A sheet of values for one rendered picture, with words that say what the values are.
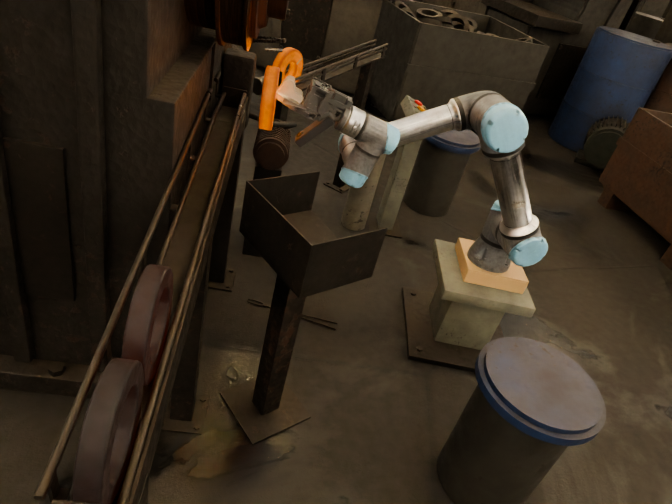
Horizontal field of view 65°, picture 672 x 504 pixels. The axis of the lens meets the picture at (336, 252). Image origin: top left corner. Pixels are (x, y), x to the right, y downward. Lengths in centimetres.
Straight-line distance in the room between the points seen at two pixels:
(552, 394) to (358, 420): 59
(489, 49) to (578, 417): 288
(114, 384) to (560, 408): 100
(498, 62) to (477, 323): 234
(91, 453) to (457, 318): 147
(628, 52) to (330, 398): 358
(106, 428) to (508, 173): 121
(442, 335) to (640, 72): 311
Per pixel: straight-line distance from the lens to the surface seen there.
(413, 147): 239
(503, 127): 146
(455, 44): 372
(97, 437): 69
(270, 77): 134
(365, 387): 177
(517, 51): 399
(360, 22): 419
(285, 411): 164
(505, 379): 136
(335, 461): 158
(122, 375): 71
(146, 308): 79
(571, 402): 141
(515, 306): 187
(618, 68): 459
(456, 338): 201
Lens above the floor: 128
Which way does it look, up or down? 34 degrees down
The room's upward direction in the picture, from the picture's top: 15 degrees clockwise
